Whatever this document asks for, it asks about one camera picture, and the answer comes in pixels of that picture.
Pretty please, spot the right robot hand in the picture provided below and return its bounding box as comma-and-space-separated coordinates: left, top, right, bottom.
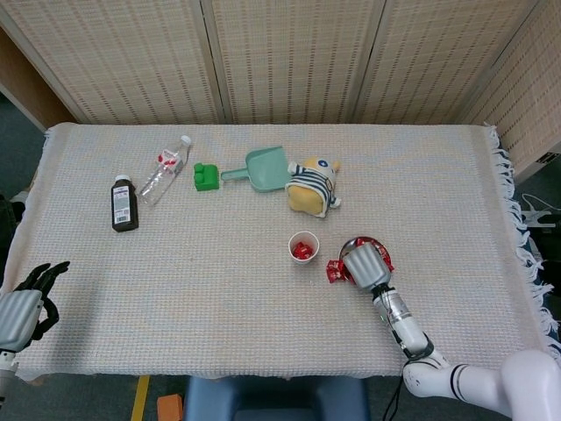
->
341, 244, 393, 291

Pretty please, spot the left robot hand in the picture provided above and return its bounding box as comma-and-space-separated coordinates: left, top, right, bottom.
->
0, 260, 71, 352

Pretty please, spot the silver bowl of red candies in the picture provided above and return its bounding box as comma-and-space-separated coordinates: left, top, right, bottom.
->
338, 235, 394, 289

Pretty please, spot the white paper cup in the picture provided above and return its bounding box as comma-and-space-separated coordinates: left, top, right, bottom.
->
287, 231, 320, 266

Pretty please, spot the black equipment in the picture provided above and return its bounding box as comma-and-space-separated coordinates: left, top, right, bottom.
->
0, 195, 25, 268
528, 225, 561, 282

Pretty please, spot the yellow striped plush toy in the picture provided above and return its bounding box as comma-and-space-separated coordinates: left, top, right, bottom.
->
284, 155, 344, 219

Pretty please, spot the teal plastic scoop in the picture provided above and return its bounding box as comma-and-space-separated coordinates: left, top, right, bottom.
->
219, 146, 294, 195

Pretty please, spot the brown medicine bottle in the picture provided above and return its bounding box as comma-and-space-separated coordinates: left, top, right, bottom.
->
110, 174, 140, 233

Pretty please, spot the woven beige tablecloth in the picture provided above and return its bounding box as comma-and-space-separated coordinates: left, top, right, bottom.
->
7, 121, 561, 382

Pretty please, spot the white clamp stand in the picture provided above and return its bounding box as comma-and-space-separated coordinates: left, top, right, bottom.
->
520, 194, 554, 229

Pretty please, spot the orange block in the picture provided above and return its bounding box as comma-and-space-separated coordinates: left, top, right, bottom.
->
156, 393, 184, 421

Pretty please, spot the green toy block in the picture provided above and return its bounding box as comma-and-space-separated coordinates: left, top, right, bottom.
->
192, 162, 222, 193

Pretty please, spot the clear plastic water bottle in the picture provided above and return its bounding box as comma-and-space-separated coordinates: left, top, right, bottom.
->
136, 135, 194, 206

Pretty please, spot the woven folding screen panel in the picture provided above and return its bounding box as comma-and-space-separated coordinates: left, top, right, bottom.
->
0, 0, 227, 126
352, 0, 549, 126
200, 0, 389, 126
458, 0, 561, 181

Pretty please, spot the brown wooden board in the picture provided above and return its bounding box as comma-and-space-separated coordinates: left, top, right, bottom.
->
0, 25, 78, 132

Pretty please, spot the black cable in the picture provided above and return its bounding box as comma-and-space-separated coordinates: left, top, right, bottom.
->
384, 380, 405, 421

